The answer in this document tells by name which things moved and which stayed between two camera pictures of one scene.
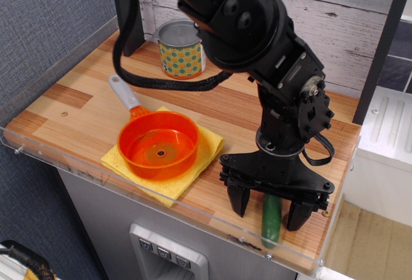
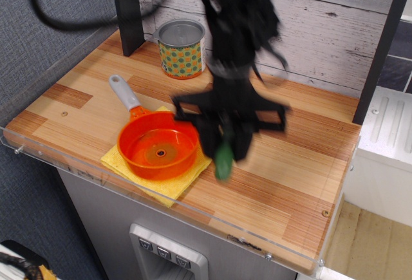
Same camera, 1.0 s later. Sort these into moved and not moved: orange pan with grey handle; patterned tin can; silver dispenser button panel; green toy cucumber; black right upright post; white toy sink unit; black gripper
Moved: green toy cucumber; black gripper
Not moved: patterned tin can; white toy sink unit; orange pan with grey handle; black right upright post; silver dispenser button panel
